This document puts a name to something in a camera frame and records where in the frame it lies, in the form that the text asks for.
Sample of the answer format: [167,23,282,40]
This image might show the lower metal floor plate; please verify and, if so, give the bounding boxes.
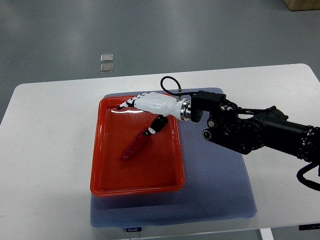
[100,63,114,73]

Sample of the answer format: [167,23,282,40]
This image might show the blue-grey textured mat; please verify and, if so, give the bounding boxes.
[89,87,258,228]

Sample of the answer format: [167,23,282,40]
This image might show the red plastic tray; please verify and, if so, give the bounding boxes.
[90,95,185,197]

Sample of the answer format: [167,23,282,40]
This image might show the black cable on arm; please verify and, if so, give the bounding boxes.
[160,75,198,101]

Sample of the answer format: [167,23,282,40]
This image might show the cardboard box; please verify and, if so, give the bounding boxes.
[283,0,320,11]

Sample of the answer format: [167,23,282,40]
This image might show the red pepper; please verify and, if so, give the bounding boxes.
[119,127,151,161]

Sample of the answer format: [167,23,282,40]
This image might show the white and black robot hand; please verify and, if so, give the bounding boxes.
[117,92,191,136]

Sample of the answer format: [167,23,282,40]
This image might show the white table leg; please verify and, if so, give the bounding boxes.
[259,228,274,240]

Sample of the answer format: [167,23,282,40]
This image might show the metal floor plate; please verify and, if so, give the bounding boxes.
[100,53,114,63]
[100,63,114,73]

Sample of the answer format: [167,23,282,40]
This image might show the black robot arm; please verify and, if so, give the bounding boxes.
[186,90,320,191]

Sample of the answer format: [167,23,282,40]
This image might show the upper metal floor plate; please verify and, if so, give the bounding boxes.
[100,53,114,63]

